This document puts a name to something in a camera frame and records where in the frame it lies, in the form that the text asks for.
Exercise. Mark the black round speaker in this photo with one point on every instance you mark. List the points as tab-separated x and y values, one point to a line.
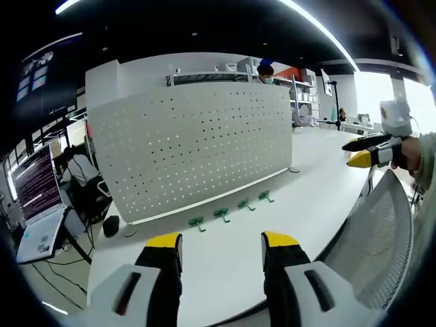
111	226

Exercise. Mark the white perforated mounting plate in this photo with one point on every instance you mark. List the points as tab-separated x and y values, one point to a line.
190	143

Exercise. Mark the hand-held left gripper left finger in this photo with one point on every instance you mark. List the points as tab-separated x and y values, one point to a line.
112	289

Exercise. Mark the black tripod stand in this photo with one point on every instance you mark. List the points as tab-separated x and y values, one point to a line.
336	105

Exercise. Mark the grey mesh office chair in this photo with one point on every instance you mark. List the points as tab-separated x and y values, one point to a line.
374	238

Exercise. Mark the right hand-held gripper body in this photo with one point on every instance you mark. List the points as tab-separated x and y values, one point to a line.
396	119

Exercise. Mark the wall screen panel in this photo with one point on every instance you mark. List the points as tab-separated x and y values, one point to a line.
35	76

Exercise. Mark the long ceiling light strip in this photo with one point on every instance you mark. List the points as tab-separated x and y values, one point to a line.
323	30

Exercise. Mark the open white laptop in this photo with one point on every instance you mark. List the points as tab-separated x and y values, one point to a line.
37	211

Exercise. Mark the person's right hand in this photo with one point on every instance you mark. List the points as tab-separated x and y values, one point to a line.
408	153

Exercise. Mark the white storage shelf unit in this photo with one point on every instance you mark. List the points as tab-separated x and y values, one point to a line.
303	92

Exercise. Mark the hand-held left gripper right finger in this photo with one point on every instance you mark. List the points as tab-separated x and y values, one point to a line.
327	293

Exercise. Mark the green hook assembly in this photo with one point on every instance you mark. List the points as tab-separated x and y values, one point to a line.
221	214
197	225
265	195
245	204

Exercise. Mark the white office chair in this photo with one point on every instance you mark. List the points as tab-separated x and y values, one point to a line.
104	189

